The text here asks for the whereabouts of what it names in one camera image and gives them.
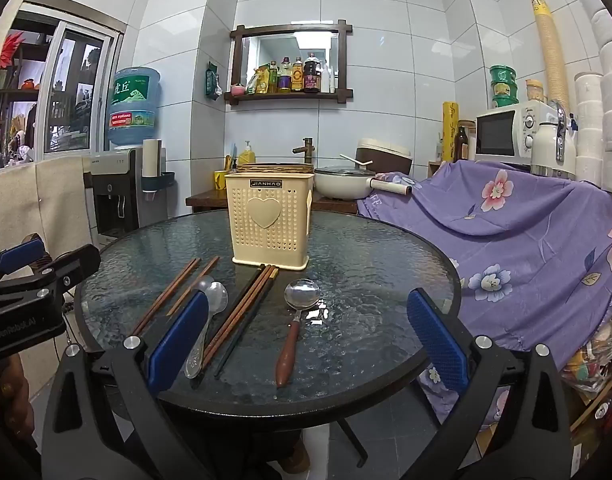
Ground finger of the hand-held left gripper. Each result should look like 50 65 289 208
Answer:
36 243 102 293
0 232 47 286

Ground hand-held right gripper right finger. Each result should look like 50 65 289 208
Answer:
407 288 572 480

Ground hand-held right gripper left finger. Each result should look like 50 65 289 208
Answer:
41 289 222 480

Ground all-steel spoon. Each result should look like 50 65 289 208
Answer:
184 275 230 380

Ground black gold-ended chopstick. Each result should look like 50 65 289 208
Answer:
214 275 281 378

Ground wooden-handled steel spoon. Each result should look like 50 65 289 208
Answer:
275 278 322 389

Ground cream perforated utensil holder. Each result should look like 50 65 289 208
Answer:
224 171 315 267

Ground person's left hand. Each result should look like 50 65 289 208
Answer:
0 352 37 443

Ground water dispenser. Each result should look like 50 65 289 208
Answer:
90 147 142 236

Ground purple floral cloth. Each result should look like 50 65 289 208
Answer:
356 157 612 426

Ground dark wooden counter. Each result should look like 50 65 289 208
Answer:
186 190 359 215

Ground clear bag of colourful packets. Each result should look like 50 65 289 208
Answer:
561 310 612 411

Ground dark wooden display shelf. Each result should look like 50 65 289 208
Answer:
0 10 52 163

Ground blue water jug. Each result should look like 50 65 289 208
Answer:
107 66 162 150

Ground brown shoe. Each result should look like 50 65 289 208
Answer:
273 437 312 476

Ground sliding window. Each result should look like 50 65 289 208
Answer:
43 17 124 156

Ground white pan with lid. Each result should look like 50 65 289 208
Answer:
313 165 379 200

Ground brown and white rice cooker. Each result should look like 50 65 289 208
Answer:
356 138 413 177

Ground brown glass bottle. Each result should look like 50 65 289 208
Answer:
453 125 469 162

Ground wicker wash basin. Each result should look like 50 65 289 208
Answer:
236 161 314 173

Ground red artificial flower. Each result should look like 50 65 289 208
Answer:
1 30 28 69

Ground yellow wrap roll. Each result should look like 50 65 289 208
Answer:
442 101 460 163

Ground white microwave oven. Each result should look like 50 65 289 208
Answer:
475 99 562 163

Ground white kettle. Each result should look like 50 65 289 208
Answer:
531 107 579 181

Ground bronze faucet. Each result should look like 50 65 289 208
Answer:
292 136 315 167

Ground yellow snack packet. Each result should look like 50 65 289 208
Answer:
246 66 269 95

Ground stacks of white paper bowls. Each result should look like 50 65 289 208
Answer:
566 0 612 186

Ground dark soy sauce bottle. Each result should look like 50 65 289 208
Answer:
303 52 322 94

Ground wooden framed mirror shelf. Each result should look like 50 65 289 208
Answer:
225 20 354 107

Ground stack of yellow paper cups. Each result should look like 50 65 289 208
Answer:
531 0 572 116

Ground black cable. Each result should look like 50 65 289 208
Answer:
61 292 84 346

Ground teal wall holder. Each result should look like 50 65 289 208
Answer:
140 172 176 196

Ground green wall packet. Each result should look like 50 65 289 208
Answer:
205 61 223 101

